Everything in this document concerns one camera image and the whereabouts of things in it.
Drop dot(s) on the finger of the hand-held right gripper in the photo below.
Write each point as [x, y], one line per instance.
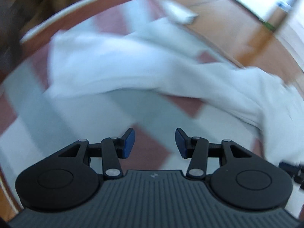
[296, 172]

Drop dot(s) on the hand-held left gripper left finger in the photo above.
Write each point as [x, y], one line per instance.
[128, 143]

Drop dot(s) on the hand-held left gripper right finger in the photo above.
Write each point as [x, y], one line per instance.
[180, 144]

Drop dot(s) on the white garment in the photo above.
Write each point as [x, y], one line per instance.
[142, 64]

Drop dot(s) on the checkered mat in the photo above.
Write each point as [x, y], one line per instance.
[71, 123]

